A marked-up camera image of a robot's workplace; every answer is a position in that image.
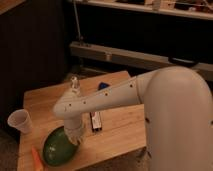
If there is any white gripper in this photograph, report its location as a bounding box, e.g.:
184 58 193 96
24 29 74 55
64 117 84 145

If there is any green ceramic bowl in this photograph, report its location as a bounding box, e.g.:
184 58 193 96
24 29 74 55
42 126 78 167

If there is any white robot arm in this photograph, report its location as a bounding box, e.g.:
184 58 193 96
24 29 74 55
53 66 213 171

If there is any black rectangular device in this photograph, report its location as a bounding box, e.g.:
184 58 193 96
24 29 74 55
90 112 102 132

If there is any small clear glass bottle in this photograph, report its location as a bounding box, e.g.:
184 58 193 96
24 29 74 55
70 76 80 93

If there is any blue small object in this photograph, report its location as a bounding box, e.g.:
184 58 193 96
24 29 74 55
98 82 110 90

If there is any orange carrot toy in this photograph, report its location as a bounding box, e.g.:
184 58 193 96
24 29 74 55
31 147 44 171

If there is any long grey case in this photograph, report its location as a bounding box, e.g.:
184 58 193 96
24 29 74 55
69 41 213 83

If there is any metal pole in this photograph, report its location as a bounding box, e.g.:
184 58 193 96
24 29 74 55
73 0 83 45

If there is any white shelf board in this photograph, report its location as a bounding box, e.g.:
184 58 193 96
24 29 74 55
69 0 213 21

